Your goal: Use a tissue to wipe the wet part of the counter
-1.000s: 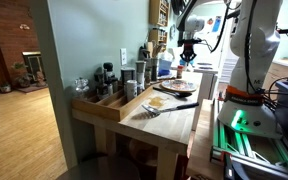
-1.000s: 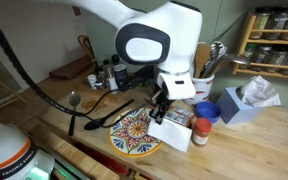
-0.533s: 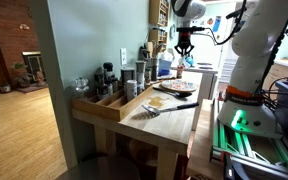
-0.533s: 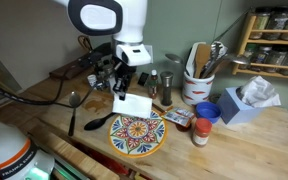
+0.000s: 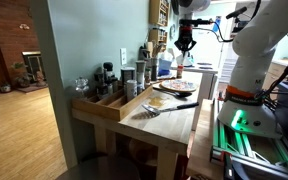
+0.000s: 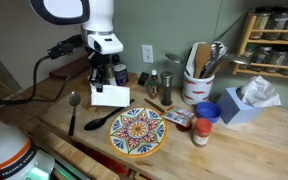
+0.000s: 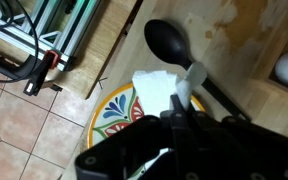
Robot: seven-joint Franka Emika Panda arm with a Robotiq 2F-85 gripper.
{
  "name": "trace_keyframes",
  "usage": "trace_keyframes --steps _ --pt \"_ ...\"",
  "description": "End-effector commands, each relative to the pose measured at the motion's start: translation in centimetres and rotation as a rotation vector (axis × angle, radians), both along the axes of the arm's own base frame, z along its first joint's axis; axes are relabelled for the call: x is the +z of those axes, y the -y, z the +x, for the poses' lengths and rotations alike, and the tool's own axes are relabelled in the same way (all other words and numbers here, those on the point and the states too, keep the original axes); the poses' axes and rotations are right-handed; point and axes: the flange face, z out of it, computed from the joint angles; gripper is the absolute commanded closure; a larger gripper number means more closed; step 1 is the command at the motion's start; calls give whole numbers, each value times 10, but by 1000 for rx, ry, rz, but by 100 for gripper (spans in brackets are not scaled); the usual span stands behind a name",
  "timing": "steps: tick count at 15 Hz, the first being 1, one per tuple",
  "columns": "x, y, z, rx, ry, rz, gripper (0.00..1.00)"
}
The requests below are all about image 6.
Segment thin wooden stick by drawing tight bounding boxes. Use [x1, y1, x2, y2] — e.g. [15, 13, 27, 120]
[143, 97, 167, 114]

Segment wooden spice rack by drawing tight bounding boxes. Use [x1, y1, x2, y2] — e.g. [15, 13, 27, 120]
[231, 9, 288, 81]

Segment black plastic spoon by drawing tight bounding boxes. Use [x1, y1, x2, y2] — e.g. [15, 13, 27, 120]
[83, 98, 136, 131]

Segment white wall outlet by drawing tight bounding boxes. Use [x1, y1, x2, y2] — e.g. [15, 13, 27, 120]
[141, 44, 154, 64]

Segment slotted metal spoon black handle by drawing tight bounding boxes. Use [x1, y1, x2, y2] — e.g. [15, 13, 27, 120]
[67, 90, 82, 137]

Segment glass jar green herbs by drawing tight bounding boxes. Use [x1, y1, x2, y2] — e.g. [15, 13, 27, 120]
[249, 8, 272, 40]

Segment red-lid spice jar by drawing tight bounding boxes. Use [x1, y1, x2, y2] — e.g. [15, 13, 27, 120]
[191, 117, 214, 148]

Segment blue bowl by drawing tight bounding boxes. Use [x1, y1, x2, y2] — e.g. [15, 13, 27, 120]
[195, 101, 223, 124]

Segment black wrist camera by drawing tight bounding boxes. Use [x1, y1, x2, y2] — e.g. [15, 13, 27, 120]
[47, 34, 85, 60]

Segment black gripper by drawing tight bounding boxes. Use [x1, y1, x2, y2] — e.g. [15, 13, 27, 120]
[85, 51, 117, 94]

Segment light wooden robot platform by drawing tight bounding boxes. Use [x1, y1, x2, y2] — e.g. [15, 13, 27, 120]
[27, 129, 120, 180]

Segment steel pepper grinder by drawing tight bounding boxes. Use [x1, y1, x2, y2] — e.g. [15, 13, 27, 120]
[159, 70, 175, 107]

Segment orange sauce packet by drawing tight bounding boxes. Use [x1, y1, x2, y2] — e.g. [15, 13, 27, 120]
[161, 110, 192, 128]
[172, 106, 196, 118]

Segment hot sauce bottle white cap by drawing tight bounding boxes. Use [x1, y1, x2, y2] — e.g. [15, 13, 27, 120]
[147, 68, 159, 100]

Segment white crock red peppers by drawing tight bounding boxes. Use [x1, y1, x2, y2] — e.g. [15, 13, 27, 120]
[181, 70, 216, 107]

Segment brown liquid spill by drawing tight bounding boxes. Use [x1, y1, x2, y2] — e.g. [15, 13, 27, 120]
[81, 97, 92, 111]

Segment crumpled white facial tissue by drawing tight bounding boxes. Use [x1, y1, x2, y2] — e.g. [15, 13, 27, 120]
[238, 75, 282, 108]

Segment white spatula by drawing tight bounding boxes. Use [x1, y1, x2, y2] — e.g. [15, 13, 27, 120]
[185, 41, 207, 78]

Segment wooden spatula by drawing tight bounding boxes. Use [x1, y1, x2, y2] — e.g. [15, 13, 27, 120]
[193, 43, 212, 79]

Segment black-cap bottle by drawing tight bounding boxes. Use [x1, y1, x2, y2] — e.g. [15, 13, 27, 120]
[111, 53, 121, 66]

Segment metal tongs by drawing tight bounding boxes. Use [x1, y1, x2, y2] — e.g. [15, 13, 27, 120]
[200, 40, 229, 79]

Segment blue tissue box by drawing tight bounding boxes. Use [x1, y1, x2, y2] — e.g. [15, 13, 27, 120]
[216, 86, 267, 126]

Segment colourful painted ceramic plate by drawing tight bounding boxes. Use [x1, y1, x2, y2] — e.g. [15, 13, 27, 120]
[108, 106, 169, 158]

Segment dark blue can white lid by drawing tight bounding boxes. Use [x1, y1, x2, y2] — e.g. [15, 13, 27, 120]
[113, 63, 130, 87]

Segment small black phone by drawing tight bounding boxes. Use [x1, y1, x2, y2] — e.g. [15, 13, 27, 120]
[137, 71, 150, 86]

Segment metal ladle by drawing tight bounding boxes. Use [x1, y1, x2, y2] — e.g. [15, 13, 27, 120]
[164, 52, 191, 77]
[210, 53, 252, 78]

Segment aluminium frame rail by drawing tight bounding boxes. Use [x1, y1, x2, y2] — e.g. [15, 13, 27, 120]
[52, 156, 92, 180]

